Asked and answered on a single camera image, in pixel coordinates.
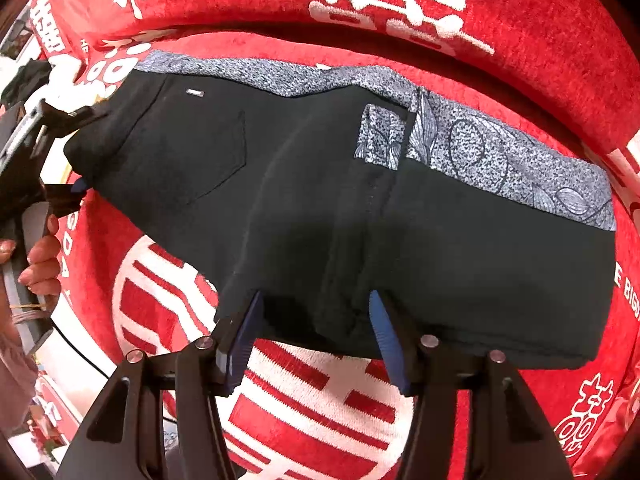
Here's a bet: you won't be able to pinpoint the person's left forearm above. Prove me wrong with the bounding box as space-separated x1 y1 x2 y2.
0 280 41 436

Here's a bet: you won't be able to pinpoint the red embroidered cushion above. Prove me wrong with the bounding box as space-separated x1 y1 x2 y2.
575 385 640 480

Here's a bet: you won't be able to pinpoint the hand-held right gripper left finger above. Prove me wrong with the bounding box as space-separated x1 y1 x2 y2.
55 289 266 480

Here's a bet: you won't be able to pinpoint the red printed blanket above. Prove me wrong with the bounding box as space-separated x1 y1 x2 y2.
30 0 640 480

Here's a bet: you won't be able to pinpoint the black pants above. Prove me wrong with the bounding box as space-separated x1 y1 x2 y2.
64 67 617 368

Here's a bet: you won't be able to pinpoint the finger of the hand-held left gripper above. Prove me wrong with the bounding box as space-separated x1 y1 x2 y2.
40 101 109 130
44 176 91 217

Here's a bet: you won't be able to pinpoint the yellow wrist band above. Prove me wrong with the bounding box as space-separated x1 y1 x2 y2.
9 301 48 323

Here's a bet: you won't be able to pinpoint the grey floral cloth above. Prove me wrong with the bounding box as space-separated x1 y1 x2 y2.
134 50 617 232

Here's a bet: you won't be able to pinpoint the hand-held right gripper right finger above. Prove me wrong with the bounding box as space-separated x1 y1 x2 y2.
367 290 576 480

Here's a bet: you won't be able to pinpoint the person's left hand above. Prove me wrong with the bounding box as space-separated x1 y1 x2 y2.
18 214 62 307

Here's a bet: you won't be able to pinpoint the dark cloth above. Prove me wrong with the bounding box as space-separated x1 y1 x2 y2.
0 57 53 108

